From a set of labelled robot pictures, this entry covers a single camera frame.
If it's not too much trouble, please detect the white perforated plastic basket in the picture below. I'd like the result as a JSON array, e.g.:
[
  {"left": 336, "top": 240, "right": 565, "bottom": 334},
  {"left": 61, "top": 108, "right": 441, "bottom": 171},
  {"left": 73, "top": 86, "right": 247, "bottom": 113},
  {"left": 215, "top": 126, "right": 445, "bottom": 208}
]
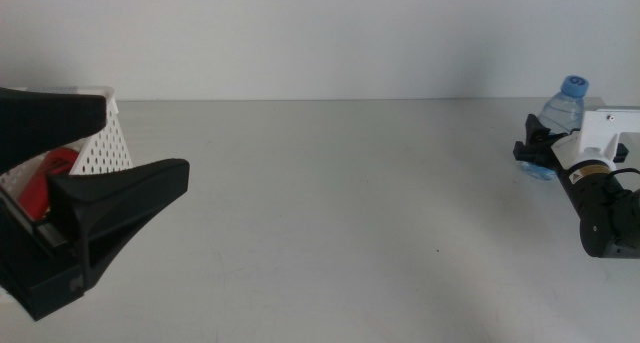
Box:
[{"left": 0, "top": 85, "right": 134, "bottom": 207}]

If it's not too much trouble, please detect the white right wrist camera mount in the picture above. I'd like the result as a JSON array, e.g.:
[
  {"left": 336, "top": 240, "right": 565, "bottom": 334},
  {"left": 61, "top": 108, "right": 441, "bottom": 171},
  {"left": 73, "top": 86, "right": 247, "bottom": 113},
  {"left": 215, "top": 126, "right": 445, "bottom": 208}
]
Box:
[{"left": 552, "top": 106, "right": 640, "bottom": 173}]

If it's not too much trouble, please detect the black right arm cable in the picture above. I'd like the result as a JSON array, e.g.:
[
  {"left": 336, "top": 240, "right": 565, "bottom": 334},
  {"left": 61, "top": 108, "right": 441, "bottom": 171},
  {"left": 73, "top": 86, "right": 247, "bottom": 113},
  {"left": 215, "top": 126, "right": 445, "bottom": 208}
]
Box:
[{"left": 602, "top": 167, "right": 640, "bottom": 185}]

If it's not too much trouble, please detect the clear water bottle blue cap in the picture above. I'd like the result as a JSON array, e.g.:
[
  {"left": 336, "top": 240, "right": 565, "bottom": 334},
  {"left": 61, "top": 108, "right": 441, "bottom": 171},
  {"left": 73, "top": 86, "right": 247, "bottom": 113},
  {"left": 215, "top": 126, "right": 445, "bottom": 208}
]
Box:
[{"left": 517, "top": 75, "right": 590, "bottom": 182}]

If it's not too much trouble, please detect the red soda can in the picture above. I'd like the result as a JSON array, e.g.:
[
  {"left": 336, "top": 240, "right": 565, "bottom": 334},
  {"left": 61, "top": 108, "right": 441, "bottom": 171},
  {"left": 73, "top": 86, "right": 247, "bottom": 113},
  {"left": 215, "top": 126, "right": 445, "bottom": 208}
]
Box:
[{"left": 18, "top": 147, "right": 81, "bottom": 222}]

